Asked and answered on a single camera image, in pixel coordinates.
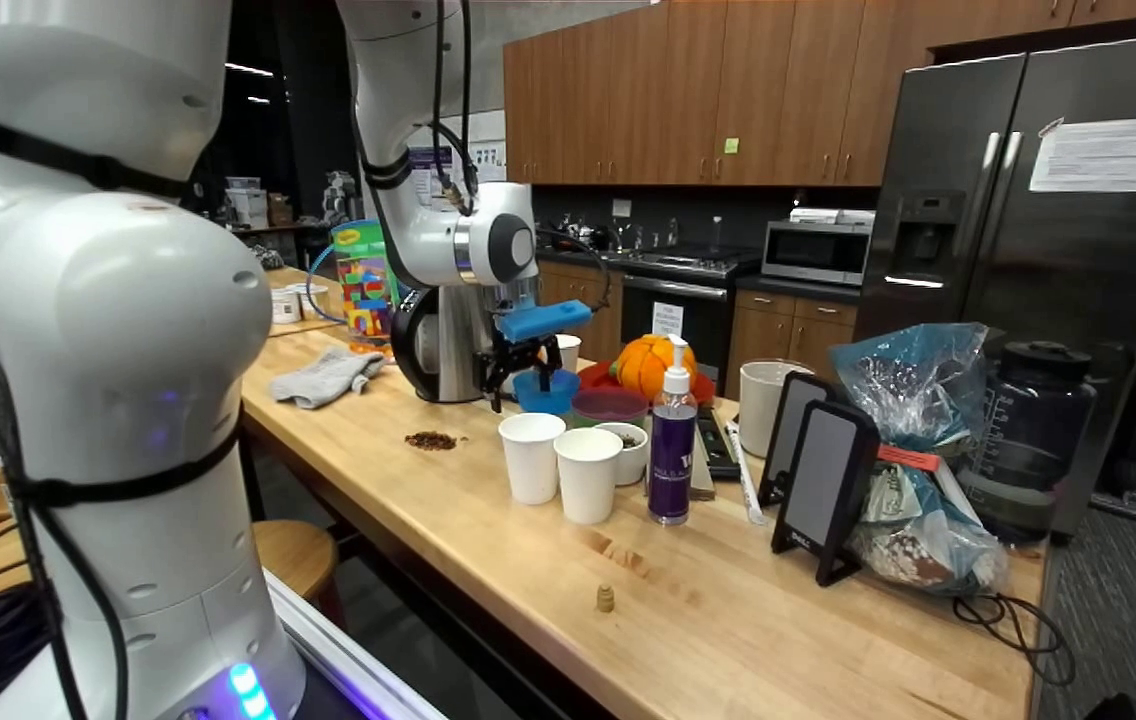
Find white paper cup rear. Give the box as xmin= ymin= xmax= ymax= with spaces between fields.
xmin=500 ymin=413 xmax=564 ymax=503

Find grey knitted cloth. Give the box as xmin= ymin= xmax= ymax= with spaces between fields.
xmin=267 ymin=347 xmax=385 ymax=413

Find white paper cup front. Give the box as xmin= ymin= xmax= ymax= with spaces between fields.
xmin=556 ymin=427 xmax=621 ymax=525

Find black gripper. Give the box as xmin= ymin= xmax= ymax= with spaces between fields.
xmin=484 ymin=337 xmax=560 ymax=399

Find brown crumbs pile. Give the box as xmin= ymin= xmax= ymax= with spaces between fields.
xmin=403 ymin=432 xmax=456 ymax=452

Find large white mug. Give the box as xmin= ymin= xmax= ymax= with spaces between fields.
xmin=740 ymin=360 xmax=795 ymax=457

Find stainless steel electric kettle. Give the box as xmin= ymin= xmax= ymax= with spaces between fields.
xmin=391 ymin=283 xmax=494 ymax=405

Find purple spray bottle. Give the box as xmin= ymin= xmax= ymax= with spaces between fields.
xmin=649 ymin=363 xmax=697 ymax=525

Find white paper cup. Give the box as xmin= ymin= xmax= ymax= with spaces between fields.
xmin=556 ymin=427 xmax=621 ymax=525
xmin=500 ymin=413 xmax=564 ymax=503

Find blue plastic bag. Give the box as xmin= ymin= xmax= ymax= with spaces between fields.
xmin=834 ymin=319 xmax=1010 ymax=596

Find small cup with grounds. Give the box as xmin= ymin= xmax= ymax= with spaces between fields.
xmin=596 ymin=420 xmax=649 ymax=488

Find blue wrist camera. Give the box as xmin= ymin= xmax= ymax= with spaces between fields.
xmin=496 ymin=299 xmax=592 ymax=346

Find blue plastic bowl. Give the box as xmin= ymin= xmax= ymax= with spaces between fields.
xmin=511 ymin=367 xmax=582 ymax=418

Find black speaker rear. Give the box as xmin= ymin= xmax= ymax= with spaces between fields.
xmin=760 ymin=371 xmax=834 ymax=508

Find black refrigerator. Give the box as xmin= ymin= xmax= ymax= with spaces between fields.
xmin=855 ymin=36 xmax=1136 ymax=542

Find orange plush pumpkin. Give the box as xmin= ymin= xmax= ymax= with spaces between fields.
xmin=613 ymin=332 xmax=697 ymax=399

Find wooden upper cabinets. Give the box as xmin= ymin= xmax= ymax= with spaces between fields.
xmin=506 ymin=0 xmax=1136 ymax=190

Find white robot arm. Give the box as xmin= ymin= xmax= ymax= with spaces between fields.
xmin=0 ymin=0 xmax=307 ymax=720

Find silver microwave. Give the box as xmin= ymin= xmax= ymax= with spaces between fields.
xmin=760 ymin=221 xmax=870 ymax=290

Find wooden stool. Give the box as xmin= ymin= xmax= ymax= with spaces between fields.
xmin=251 ymin=522 xmax=336 ymax=602

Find black blender jar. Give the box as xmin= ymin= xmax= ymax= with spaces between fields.
xmin=962 ymin=340 xmax=1097 ymax=545

